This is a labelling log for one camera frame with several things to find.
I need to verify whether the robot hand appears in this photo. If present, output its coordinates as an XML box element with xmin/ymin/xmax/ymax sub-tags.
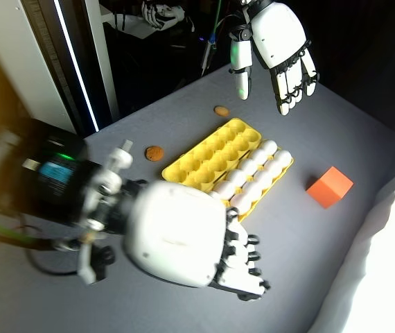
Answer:
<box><xmin>123</xmin><ymin>179</ymin><xmax>272</xmax><ymax>302</ymax></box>
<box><xmin>228</xmin><ymin>1</ymin><xmax>321</xmax><ymax>117</ymax></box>

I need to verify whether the yellow egg tray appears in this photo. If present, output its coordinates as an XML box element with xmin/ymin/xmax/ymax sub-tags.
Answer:
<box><xmin>161</xmin><ymin>117</ymin><xmax>295</xmax><ymax>223</ymax></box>

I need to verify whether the spare white robot hand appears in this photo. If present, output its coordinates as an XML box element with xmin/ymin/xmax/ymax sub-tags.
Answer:
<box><xmin>141</xmin><ymin>0</ymin><xmax>186</xmax><ymax>31</ymax></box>

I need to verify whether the grey table cloth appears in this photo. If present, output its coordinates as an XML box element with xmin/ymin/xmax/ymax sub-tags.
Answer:
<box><xmin>0</xmin><ymin>62</ymin><xmax>395</xmax><ymax>333</ymax></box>

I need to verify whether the brown round cookie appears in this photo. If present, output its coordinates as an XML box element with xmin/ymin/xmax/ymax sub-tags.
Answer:
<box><xmin>144</xmin><ymin>145</ymin><xmax>166</xmax><ymax>162</ymax></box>

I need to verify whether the orange block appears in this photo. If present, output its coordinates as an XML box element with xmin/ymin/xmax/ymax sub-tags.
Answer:
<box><xmin>305</xmin><ymin>166</ymin><xmax>355</xmax><ymax>210</ymax></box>

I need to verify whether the white pillar with light strip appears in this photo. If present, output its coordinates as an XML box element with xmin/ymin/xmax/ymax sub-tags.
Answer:
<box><xmin>0</xmin><ymin>0</ymin><xmax>121</xmax><ymax>135</ymax></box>

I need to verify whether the green cable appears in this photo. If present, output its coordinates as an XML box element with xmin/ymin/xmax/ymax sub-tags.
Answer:
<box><xmin>212</xmin><ymin>0</ymin><xmax>223</xmax><ymax>41</ymax></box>

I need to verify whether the white cable with blue plug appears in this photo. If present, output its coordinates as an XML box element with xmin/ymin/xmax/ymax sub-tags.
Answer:
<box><xmin>200</xmin><ymin>33</ymin><xmax>219</xmax><ymax>77</ymax></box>

